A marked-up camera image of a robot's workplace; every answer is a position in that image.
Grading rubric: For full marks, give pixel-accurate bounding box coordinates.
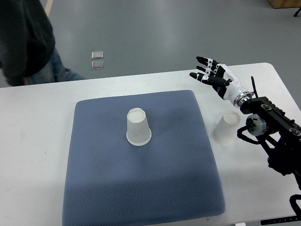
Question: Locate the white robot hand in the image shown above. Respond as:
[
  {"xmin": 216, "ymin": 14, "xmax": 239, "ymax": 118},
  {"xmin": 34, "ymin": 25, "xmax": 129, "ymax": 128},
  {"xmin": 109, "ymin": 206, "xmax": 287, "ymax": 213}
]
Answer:
[{"xmin": 189, "ymin": 56, "xmax": 249, "ymax": 107}]

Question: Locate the white paper cup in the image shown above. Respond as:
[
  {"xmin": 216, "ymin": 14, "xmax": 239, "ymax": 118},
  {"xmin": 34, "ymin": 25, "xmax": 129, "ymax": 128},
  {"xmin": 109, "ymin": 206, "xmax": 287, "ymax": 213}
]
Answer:
[
  {"xmin": 126, "ymin": 108, "xmax": 152, "ymax": 146},
  {"xmin": 212, "ymin": 111, "xmax": 241, "ymax": 145}
]

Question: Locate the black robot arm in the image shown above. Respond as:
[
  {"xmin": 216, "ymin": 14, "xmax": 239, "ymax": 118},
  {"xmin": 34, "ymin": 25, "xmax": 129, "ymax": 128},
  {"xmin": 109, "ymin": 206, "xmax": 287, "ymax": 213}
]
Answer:
[{"xmin": 190, "ymin": 56, "xmax": 301, "ymax": 184}]

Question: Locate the wooden furniture corner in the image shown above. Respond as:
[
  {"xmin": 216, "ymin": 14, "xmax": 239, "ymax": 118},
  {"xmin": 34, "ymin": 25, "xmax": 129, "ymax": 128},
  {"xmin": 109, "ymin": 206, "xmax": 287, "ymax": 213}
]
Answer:
[{"xmin": 268, "ymin": 0, "xmax": 301, "ymax": 9}]

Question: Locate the black tripod leg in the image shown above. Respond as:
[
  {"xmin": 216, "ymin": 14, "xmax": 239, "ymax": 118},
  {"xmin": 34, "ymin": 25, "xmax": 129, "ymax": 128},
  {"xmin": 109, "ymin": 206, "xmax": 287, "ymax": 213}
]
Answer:
[{"xmin": 294, "ymin": 8, "xmax": 301, "ymax": 17}]

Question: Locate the lower metal floor plate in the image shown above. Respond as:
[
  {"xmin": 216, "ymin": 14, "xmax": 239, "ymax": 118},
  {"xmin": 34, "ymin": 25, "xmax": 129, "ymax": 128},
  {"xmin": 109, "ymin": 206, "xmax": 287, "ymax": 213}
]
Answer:
[{"xmin": 92, "ymin": 60, "xmax": 104, "ymax": 70}]

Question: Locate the metal floor plate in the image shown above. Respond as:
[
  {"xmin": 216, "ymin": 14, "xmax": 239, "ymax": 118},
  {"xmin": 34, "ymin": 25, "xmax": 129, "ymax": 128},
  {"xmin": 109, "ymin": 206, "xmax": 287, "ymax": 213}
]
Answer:
[
  {"xmin": 92, "ymin": 60, "xmax": 104, "ymax": 70},
  {"xmin": 91, "ymin": 51, "xmax": 103, "ymax": 59}
]

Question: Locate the upper metal floor plate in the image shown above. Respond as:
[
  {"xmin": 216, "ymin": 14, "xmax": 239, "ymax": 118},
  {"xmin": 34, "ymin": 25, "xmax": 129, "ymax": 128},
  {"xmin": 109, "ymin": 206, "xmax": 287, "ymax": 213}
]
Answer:
[{"xmin": 91, "ymin": 51, "xmax": 103, "ymax": 59}]

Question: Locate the blue fabric cushion mat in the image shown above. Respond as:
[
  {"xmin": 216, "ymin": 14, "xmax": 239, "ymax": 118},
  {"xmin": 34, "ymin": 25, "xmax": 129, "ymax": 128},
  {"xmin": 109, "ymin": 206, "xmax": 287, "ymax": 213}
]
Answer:
[{"xmin": 62, "ymin": 90, "xmax": 225, "ymax": 226}]

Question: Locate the black table control panel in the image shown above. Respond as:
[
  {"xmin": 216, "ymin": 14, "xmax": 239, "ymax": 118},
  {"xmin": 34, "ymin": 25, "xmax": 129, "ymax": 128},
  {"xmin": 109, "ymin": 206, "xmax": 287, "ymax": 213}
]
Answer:
[{"xmin": 261, "ymin": 216, "xmax": 301, "ymax": 226}]

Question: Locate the person in dark clothes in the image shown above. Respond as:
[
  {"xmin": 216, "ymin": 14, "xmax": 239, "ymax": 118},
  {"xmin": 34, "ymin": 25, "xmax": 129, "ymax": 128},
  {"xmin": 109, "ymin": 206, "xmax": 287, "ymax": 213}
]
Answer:
[{"xmin": 0, "ymin": 0, "xmax": 84, "ymax": 86}]

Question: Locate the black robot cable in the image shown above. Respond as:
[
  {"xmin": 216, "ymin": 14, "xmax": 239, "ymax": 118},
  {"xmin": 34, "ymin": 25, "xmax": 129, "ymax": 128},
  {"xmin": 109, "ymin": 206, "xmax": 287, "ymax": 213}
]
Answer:
[{"xmin": 289, "ymin": 194, "xmax": 301, "ymax": 216}]

